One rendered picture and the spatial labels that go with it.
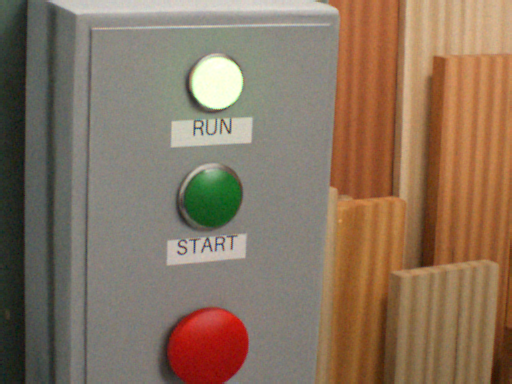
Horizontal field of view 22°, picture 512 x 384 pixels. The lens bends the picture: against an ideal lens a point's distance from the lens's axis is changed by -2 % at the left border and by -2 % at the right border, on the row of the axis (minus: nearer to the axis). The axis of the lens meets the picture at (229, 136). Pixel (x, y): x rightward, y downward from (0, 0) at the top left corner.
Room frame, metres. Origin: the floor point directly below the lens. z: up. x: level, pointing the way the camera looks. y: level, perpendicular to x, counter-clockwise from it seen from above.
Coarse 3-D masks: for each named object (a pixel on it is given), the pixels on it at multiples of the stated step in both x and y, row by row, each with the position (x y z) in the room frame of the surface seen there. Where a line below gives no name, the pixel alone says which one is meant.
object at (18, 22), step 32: (0, 0) 0.47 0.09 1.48; (320, 0) 0.52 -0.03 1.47; (0, 32) 0.47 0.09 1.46; (0, 64) 0.47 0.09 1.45; (0, 96) 0.47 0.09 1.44; (0, 128) 0.47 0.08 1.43; (0, 160) 0.47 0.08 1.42; (0, 192) 0.47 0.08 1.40; (0, 224) 0.47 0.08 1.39; (0, 256) 0.47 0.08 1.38; (0, 288) 0.47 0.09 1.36; (0, 320) 0.47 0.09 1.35; (0, 352) 0.47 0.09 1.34
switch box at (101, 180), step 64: (64, 0) 0.44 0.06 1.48; (128, 0) 0.45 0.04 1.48; (192, 0) 0.46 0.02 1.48; (256, 0) 0.46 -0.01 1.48; (64, 64) 0.43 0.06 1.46; (128, 64) 0.42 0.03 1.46; (192, 64) 0.43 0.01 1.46; (256, 64) 0.44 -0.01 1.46; (320, 64) 0.45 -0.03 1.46; (64, 128) 0.42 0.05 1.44; (128, 128) 0.42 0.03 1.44; (256, 128) 0.44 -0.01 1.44; (320, 128) 0.45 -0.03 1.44; (64, 192) 0.42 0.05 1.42; (128, 192) 0.42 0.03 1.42; (256, 192) 0.44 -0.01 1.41; (320, 192) 0.46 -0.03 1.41; (64, 256) 0.42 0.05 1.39; (128, 256) 0.42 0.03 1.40; (256, 256) 0.45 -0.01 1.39; (320, 256) 0.46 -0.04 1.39; (64, 320) 0.42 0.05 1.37; (128, 320) 0.42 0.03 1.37; (256, 320) 0.45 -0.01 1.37
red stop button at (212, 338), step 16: (192, 320) 0.43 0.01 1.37; (208, 320) 0.43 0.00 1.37; (224, 320) 0.43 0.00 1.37; (240, 320) 0.44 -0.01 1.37; (176, 336) 0.42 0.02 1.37; (192, 336) 0.42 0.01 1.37; (208, 336) 0.43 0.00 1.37; (224, 336) 0.43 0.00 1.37; (240, 336) 0.43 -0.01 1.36; (176, 352) 0.42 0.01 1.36; (192, 352) 0.42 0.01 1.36; (208, 352) 0.43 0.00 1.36; (224, 352) 0.43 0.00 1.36; (240, 352) 0.43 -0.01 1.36; (176, 368) 0.42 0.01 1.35; (192, 368) 0.42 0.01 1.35; (208, 368) 0.43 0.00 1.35; (224, 368) 0.43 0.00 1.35; (240, 368) 0.44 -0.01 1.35
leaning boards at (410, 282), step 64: (384, 0) 2.08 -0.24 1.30; (448, 0) 2.10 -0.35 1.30; (384, 64) 2.07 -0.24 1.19; (448, 64) 2.02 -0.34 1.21; (384, 128) 2.07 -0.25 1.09; (448, 128) 2.01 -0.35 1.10; (384, 192) 2.07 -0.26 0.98; (448, 192) 2.01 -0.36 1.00; (384, 256) 1.91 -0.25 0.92; (448, 256) 2.01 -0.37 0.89; (320, 320) 1.83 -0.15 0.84; (384, 320) 1.91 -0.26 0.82; (448, 320) 1.88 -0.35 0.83
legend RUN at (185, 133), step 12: (180, 120) 0.43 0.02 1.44; (192, 120) 0.43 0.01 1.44; (204, 120) 0.44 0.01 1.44; (216, 120) 0.44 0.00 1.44; (228, 120) 0.44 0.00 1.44; (240, 120) 0.44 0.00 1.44; (180, 132) 0.43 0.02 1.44; (192, 132) 0.43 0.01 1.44; (204, 132) 0.44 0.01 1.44; (216, 132) 0.44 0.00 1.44; (228, 132) 0.44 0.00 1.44; (240, 132) 0.44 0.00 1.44; (180, 144) 0.43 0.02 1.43; (192, 144) 0.43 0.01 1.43; (204, 144) 0.44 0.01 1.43
